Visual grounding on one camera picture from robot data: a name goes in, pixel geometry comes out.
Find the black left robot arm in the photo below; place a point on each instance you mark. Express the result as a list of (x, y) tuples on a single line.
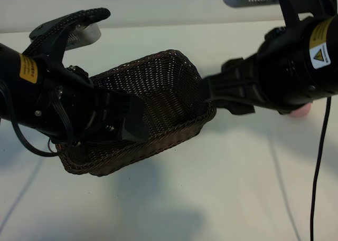
[(10, 88)]

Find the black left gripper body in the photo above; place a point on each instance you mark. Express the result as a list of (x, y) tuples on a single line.
[(74, 101)]

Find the pink peach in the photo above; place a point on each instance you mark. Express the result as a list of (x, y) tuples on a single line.
[(301, 111)]

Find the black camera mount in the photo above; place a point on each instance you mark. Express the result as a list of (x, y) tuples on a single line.
[(289, 9), (56, 48)]

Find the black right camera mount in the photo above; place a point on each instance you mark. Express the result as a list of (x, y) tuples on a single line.
[(289, 9)]

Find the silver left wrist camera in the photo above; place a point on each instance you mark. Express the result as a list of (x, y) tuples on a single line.
[(88, 36)]

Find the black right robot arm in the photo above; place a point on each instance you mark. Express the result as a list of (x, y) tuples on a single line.
[(330, 75)]

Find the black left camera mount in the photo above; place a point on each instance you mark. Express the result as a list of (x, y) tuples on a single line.
[(56, 48)]

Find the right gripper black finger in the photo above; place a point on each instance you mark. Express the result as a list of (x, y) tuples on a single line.
[(229, 86), (241, 108)]

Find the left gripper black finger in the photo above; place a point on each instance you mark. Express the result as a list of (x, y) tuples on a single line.
[(134, 130), (118, 101)]

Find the dark brown wicker basket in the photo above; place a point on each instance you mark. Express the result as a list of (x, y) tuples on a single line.
[(163, 88)]

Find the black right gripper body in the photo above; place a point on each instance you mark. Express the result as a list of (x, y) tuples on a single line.
[(285, 75)]

